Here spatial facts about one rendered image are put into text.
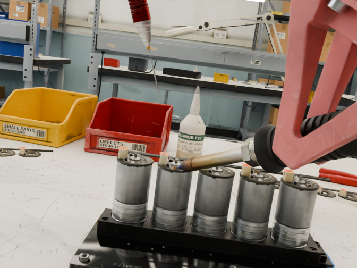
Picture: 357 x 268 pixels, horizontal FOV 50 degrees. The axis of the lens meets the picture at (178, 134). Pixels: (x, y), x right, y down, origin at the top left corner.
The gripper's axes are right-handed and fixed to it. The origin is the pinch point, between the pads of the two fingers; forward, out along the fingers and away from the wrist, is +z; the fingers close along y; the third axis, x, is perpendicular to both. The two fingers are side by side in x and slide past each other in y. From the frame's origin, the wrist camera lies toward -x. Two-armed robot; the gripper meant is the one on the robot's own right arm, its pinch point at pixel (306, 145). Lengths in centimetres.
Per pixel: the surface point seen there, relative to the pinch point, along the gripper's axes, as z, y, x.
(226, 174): 6.4, -2.5, -4.0
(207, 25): 65, -186, -185
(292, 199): 5.7, -5.4, -0.6
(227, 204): 8.1, -2.8, -2.8
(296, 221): 6.7, -5.7, 0.5
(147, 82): 105, -138, -165
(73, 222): 16.4, 3.2, -9.5
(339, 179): 13.6, -31.1, -5.6
